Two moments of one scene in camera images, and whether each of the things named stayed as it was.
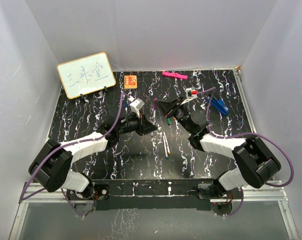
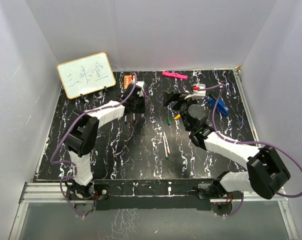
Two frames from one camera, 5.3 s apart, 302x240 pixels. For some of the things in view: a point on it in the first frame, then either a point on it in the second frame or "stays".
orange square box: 130,82 stays
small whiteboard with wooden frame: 86,75 stays
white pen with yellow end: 166,143 stays
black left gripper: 144,126 → 142,109
